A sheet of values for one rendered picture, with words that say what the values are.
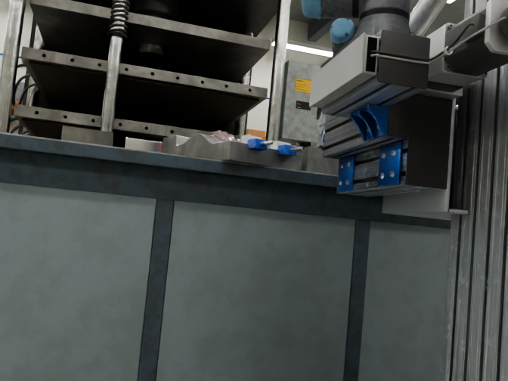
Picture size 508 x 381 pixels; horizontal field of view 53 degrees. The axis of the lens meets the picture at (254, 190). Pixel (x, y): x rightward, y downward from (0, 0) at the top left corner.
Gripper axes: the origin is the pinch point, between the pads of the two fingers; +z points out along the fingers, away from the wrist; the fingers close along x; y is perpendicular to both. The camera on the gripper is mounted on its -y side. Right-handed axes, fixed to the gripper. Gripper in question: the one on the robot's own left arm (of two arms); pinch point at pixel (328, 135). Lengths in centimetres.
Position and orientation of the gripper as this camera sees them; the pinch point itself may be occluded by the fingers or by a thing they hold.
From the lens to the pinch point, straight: 170.7
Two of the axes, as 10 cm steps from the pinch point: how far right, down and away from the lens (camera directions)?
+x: 9.4, 2.5, 2.5
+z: -1.9, 9.5, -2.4
